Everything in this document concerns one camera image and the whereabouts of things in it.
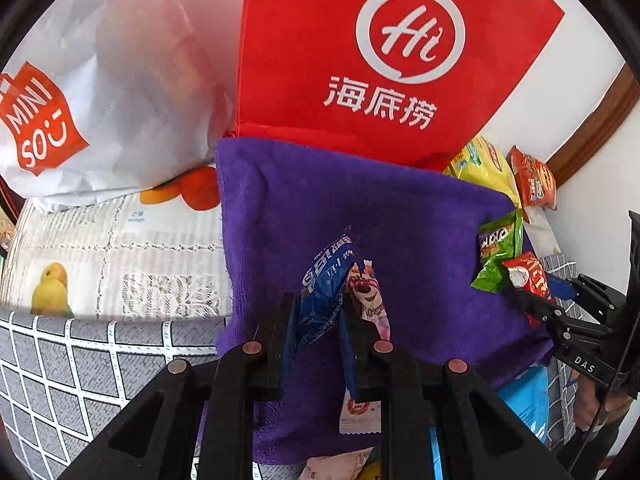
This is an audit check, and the white fruit-print sheet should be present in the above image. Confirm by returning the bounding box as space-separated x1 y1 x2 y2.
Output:
0 165 236 321

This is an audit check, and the white plastic bag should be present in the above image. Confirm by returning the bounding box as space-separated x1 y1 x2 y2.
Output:
0 0 236 211

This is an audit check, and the person's right hand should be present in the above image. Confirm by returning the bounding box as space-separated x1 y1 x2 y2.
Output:
573 383 628 432

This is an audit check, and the blue snack packet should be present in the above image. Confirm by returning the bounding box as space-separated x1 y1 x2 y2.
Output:
295 232 358 346

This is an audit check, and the red paper bag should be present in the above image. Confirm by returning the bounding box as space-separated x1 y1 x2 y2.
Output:
232 0 566 171

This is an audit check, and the small red snack packet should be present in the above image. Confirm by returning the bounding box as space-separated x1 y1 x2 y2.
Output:
502 251 553 301

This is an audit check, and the purple towel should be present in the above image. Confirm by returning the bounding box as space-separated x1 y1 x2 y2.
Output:
197 135 556 466

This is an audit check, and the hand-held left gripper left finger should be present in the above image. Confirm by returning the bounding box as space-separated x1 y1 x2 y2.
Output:
57 292 296 480

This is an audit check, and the pink bear snack packet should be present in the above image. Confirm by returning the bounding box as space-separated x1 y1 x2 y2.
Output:
345 259 391 341

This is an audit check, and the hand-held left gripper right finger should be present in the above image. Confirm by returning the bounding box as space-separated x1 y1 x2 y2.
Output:
337 305 576 480

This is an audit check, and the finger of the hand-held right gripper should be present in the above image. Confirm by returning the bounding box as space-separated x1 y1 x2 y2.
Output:
547 272 627 322
515 287 613 336

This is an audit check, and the green snack packet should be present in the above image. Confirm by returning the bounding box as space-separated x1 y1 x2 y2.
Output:
470 208 526 293

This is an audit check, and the red chip bag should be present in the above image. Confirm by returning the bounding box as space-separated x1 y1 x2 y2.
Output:
507 146 558 210

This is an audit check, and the blue tissue pack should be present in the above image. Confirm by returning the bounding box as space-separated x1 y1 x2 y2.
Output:
427 365 551 480

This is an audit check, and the yellow chip bag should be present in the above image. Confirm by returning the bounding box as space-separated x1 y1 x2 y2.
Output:
442 136 521 208

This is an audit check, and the brown door frame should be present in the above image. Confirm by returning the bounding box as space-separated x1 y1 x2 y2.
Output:
545 65 640 186

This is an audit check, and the grey checked bed sheet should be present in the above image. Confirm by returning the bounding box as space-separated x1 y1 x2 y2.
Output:
0 254 583 480

